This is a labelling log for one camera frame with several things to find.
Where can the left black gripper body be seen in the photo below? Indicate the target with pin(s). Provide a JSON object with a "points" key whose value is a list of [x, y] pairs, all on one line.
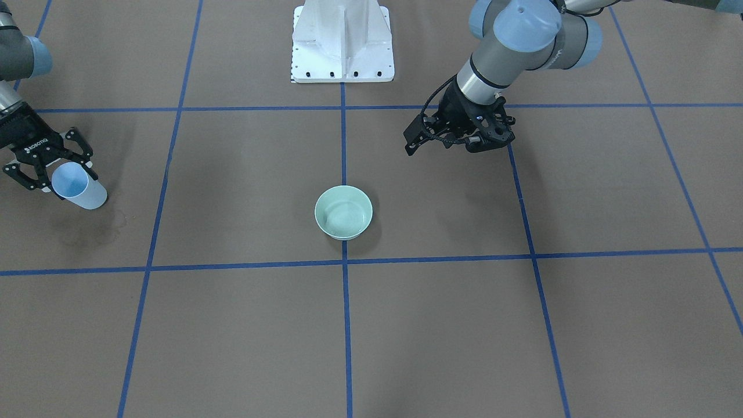
{"points": [[454, 111]]}

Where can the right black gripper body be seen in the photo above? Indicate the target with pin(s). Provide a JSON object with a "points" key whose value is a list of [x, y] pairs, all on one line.
{"points": [[22, 141]]}

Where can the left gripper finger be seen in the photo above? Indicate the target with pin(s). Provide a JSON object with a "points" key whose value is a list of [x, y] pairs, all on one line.
{"points": [[500, 133]]}

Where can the light blue plastic cup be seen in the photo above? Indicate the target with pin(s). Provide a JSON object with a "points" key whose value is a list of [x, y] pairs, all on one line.
{"points": [[70, 181]]}

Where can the mint green bowl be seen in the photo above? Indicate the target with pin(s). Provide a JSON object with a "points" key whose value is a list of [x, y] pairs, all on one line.
{"points": [[343, 212]]}

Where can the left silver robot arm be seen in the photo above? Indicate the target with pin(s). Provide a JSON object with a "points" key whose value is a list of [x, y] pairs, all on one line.
{"points": [[514, 37]]}

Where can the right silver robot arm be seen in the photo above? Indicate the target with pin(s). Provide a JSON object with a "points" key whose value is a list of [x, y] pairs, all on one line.
{"points": [[24, 57]]}

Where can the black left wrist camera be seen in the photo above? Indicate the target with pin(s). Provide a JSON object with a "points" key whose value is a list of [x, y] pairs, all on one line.
{"points": [[423, 129]]}

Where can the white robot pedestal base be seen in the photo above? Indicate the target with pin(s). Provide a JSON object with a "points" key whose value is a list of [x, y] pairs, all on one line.
{"points": [[342, 42]]}

